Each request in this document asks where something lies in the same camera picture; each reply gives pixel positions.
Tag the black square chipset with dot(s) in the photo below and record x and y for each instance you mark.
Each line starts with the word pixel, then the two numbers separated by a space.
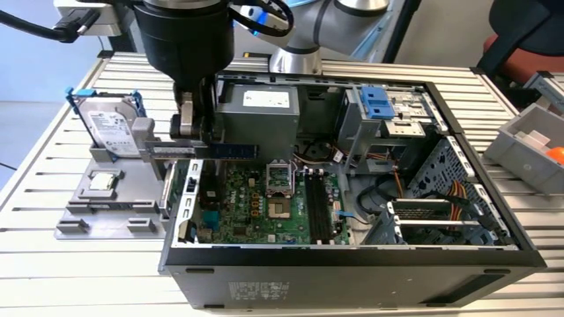
pixel 240 231

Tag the white block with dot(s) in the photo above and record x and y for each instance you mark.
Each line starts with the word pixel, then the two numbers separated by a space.
pixel 530 137

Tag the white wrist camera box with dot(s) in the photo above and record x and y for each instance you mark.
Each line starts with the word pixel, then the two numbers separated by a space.
pixel 102 23

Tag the grey storage tray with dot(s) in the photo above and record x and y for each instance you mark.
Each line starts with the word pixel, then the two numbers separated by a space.
pixel 545 86

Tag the black rear port block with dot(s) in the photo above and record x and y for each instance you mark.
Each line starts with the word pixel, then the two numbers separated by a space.
pixel 210 181

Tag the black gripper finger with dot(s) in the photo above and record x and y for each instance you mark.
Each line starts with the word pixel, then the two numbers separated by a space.
pixel 206 115

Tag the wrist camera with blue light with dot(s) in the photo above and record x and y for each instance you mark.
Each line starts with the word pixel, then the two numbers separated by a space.
pixel 260 20

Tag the grey power supply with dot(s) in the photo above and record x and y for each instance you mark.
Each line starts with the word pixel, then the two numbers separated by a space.
pixel 264 125

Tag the silver CPU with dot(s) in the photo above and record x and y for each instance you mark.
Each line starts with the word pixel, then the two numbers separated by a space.
pixel 101 182

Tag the orange ball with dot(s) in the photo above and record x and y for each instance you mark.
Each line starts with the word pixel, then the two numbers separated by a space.
pixel 556 155

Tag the black frame post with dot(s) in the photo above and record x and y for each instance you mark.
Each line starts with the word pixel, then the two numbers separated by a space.
pixel 128 44
pixel 402 26

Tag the CPU socket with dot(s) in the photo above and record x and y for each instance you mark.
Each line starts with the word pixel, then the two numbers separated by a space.
pixel 280 208

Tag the hard disk in blue carrier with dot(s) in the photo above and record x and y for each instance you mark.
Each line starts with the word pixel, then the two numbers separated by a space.
pixel 108 128

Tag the green graphics card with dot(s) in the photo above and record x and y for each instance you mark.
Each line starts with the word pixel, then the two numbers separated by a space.
pixel 176 188

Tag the grey parts rack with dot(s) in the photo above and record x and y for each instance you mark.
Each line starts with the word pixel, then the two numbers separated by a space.
pixel 132 185

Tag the black PC case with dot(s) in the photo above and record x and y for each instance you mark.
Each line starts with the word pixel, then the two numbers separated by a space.
pixel 308 287

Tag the black RAM slot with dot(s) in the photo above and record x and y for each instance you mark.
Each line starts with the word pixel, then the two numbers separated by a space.
pixel 310 208
pixel 322 208
pixel 317 208

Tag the teal board connector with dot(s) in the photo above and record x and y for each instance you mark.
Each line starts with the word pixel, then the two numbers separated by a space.
pixel 210 219

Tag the grey metal drive cage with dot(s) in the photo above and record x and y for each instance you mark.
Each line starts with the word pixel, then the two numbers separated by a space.
pixel 405 130

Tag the green motherboard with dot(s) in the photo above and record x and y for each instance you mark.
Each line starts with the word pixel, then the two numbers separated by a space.
pixel 246 221

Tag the blue plastic drive latch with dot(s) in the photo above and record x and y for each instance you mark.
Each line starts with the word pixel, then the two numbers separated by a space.
pixel 374 99

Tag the black CPU cooler fan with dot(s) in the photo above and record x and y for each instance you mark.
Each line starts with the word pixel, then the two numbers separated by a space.
pixel 317 152

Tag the grey metal disk bay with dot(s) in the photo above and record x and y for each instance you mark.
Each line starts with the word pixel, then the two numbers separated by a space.
pixel 440 223

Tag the grey plastic bin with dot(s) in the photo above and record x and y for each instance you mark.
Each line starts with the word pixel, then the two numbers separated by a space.
pixel 520 162

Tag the red and black office chair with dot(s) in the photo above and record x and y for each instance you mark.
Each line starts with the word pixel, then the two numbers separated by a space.
pixel 520 62

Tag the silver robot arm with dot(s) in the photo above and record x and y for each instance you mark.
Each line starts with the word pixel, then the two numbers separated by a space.
pixel 317 26

